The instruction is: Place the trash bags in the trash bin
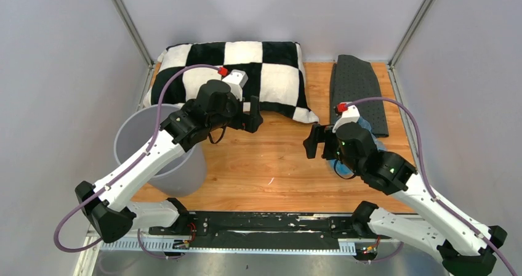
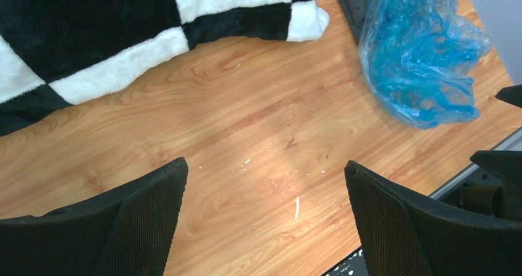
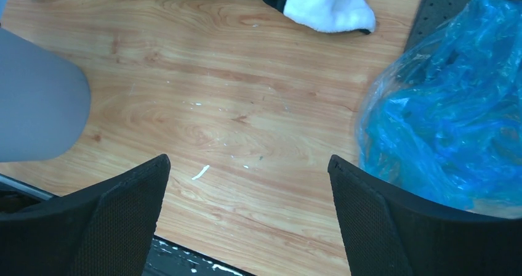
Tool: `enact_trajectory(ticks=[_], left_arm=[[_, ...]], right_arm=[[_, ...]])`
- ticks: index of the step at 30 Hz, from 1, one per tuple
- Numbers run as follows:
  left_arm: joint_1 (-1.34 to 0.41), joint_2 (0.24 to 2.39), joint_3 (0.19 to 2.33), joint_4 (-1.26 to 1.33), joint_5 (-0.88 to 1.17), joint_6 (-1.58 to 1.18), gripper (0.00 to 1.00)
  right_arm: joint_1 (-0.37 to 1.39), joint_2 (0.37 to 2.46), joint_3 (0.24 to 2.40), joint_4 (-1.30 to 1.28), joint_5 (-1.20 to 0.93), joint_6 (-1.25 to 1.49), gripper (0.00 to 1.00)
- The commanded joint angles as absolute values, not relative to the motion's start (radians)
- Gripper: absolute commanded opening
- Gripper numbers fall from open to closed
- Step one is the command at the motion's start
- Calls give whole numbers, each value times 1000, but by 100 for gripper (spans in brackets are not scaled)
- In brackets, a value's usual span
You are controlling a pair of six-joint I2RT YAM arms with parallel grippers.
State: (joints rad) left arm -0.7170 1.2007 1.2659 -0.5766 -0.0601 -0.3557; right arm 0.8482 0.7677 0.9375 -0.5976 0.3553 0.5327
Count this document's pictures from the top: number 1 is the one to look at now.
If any left aluminium corner post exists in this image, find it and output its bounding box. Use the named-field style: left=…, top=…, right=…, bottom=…
left=111, top=0, right=154, bottom=68

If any blue plastic trash bag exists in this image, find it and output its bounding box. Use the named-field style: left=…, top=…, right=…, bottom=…
left=329, top=117, right=387, bottom=179

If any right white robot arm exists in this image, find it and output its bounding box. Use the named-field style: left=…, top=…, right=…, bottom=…
left=303, top=122, right=507, bottom=275

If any right aluminium corner post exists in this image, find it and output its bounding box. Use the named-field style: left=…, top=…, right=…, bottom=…
left=388, top=0, right=434, bottom=69

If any purple cable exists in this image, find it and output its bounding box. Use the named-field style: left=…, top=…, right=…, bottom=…
left=54, top=64, right=228, bottom=254
left=337, top=97, right=521, bottom=276

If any dark grey perforated mat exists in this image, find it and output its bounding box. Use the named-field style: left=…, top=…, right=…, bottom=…
left=329, top=55, right=390, bottom=137

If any grey plastic trash bin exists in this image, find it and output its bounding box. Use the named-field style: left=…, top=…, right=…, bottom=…
left=113, top=105, right=207, bottom=197

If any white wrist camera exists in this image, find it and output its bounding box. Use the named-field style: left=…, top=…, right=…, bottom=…
left=332, top=103, right=360, bottom=133
left=222, top=70, right=248, bottom=102

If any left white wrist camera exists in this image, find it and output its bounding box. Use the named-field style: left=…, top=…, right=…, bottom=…
left=222, top=70, right=248, bottom=102

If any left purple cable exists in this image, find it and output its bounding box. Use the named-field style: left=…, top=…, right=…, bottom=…
left=54, top=64, right=228, bottom=254

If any black white checkered pillow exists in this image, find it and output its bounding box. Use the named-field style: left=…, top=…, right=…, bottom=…
left=143, top=41, right=319, bottom=123

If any aluminium corner post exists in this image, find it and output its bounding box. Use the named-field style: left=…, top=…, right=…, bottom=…
left=111, top=0, right=154, bottom=68
left=388, top=0, right=434, bottom=69

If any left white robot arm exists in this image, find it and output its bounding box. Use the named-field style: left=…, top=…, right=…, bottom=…
left=75, top=73, right=263, bottom=243

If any aluminium frame rail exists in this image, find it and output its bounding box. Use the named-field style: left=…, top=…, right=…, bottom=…
left=74, top=230, right=444, bottom=275

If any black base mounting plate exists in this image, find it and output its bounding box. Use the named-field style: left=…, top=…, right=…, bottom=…
left=148, top=211, right=377, bottom=251

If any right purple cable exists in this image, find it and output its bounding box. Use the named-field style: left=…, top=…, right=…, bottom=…
left=337, top=97, right=521, bottom=276

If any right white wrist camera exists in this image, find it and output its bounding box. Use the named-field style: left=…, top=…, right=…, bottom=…
left=332, top=103, right=360, bottom=133

